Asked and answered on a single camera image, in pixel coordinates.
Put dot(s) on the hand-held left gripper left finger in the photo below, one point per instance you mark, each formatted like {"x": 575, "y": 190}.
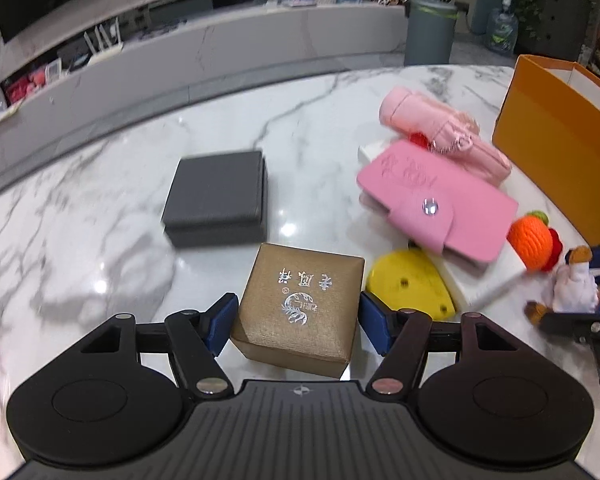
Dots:
{"x": 220, "y": 325}

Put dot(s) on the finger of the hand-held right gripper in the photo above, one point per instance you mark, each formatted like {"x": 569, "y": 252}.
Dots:
{"x": 575, "y": 321}

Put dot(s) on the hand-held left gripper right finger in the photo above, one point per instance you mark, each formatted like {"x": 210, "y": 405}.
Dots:
{"x": 375, "y": 325}

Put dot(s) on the small plush doll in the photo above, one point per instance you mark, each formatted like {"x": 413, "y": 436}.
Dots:
{"x": 575, "y": 280}

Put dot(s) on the yellow tape measure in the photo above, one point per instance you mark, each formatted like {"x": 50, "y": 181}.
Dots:
{"x": 405, "y": 280}

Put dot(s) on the gold cardboard gift box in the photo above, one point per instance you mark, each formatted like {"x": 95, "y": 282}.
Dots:
{"x": 300, "y": 300}

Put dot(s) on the white box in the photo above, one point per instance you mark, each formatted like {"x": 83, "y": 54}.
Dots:
{"x": 480, "y": 282}

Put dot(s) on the orange paper bag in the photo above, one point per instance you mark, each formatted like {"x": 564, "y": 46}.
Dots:
{"x": 545, "y": 130}

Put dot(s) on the red knitted toy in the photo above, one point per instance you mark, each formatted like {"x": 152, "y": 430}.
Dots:
{"x": 556, "y": 250}

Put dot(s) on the orange knitted fruit toy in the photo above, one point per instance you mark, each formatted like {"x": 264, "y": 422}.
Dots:
{"x": 530, "y": 240}

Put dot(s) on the dark grey flat box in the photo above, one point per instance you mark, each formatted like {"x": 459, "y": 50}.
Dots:
{"x": 215, "y": 190}

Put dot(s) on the pink snap wallet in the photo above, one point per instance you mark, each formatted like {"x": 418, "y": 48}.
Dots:
{"x": 430, "y": 180}

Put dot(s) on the red heart charm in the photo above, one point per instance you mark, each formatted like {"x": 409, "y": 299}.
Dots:
{"x": 419, "y": 139}

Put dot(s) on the pink mini backpack pouch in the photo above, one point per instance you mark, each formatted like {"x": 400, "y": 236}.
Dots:
{"x": 420, "y": 110}

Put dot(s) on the white marble tv console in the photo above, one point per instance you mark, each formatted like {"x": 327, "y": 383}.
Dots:
{"x": 230, "y": 55}

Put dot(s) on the grey trash bin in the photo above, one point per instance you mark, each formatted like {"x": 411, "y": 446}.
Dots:
{"x": 430, "y": 35}

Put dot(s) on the white router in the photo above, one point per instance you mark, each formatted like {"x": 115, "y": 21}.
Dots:
{"x": 105, "y": 52}

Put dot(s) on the blue water jug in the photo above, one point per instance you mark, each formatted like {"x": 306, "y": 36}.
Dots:
{"x": 502, "y": 30}

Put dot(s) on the dark grey cabinet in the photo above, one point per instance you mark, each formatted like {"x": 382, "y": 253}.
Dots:
{"x": 567, "y": 15}

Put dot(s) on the red packets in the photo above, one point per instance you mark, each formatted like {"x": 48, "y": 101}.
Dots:
{"x": 27, "y": 85}

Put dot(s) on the small white display frame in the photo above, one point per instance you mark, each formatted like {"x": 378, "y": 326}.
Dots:
{"x": 53, "y": 70}

